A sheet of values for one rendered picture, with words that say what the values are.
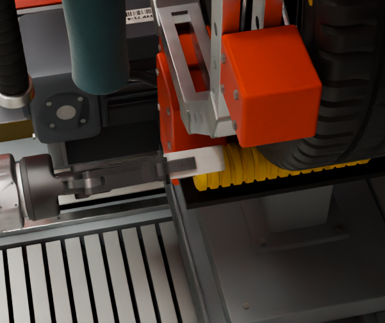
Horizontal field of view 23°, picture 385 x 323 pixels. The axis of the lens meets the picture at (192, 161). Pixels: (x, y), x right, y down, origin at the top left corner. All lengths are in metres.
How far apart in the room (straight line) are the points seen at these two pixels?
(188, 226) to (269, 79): 0.84
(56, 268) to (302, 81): 0.97
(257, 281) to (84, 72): 0.43
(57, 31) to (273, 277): 0.56
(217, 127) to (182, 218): 0.70
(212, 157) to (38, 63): 0.56
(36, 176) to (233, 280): 0.53
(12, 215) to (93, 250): 0.70
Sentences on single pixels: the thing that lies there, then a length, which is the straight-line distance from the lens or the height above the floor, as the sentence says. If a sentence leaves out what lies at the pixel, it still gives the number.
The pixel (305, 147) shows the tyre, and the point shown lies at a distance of 1.00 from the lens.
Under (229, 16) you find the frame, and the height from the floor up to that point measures 0.90.
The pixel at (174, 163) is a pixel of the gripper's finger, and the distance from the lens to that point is 1.08.
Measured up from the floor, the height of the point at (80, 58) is 0.55.
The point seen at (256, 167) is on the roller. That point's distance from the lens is 1.25.
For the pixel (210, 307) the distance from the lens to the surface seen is 1.57.
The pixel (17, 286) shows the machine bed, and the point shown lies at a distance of 1.72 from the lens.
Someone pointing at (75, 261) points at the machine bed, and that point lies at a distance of 1.74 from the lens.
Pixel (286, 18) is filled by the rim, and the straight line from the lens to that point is 1.06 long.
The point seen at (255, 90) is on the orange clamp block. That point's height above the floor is 0.88.
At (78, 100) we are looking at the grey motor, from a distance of 1.61.
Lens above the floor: 1.47
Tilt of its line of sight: 49 degrees down
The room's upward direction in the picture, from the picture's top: straight up
